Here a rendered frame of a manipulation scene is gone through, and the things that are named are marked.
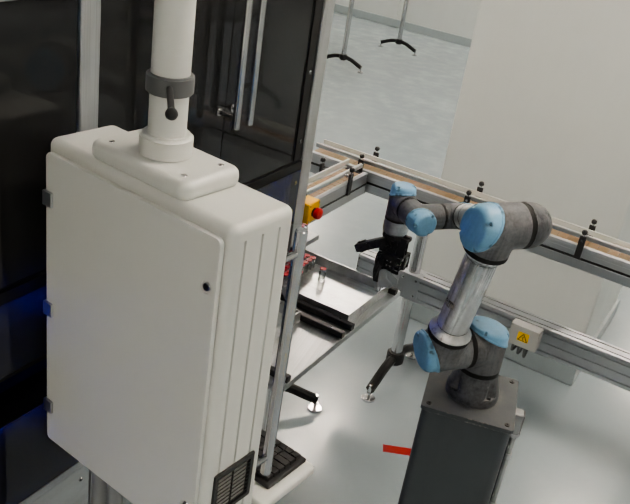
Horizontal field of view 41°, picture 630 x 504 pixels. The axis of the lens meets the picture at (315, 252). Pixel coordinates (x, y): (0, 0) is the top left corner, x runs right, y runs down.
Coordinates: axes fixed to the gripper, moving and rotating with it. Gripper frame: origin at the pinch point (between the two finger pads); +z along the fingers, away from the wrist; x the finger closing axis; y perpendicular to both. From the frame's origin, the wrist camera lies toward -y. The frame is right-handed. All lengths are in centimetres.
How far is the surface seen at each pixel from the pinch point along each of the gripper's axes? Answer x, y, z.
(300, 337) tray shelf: -35.1, -5.2, 4.1
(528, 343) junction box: 80, 35, 43
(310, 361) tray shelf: -43.1, 3.1, 4.1
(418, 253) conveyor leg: 86, -20, 27
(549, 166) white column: 143, 9, -7
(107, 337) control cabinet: -107, -11, -28
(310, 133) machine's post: 9, -36, -38
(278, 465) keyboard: -78, 17, 9
